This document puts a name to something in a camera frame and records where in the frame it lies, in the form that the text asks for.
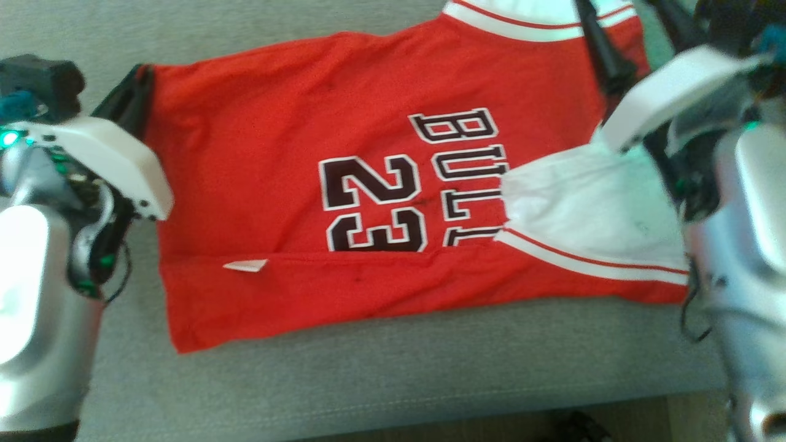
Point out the dark robot base part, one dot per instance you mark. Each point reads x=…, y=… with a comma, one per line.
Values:
x=577, y=426

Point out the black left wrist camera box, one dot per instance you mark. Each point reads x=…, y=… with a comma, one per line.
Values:
x=43, y=80

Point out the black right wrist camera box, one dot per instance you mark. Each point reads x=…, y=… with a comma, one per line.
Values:
x=731, y=21

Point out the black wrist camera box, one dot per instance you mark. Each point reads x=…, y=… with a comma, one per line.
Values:
x=731, y=21
x=43, y=80

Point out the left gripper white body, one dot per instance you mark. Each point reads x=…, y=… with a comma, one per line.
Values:
x=116, y=153

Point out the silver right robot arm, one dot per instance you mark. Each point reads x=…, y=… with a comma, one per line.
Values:
x=749, y=276

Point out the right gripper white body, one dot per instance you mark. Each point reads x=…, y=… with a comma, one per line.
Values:
x=669, y=92

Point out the large grey sofa ottoman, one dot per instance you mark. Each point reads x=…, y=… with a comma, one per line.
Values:
x=368, y=368

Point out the red basketball jersey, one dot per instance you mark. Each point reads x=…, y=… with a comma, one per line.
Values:
x=276, y=123

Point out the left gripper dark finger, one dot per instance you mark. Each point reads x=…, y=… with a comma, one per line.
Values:
x=138, y=104
x=120, y=92

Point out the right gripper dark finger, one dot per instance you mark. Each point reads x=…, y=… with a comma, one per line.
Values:
x=608, y=55
x=678, y=27

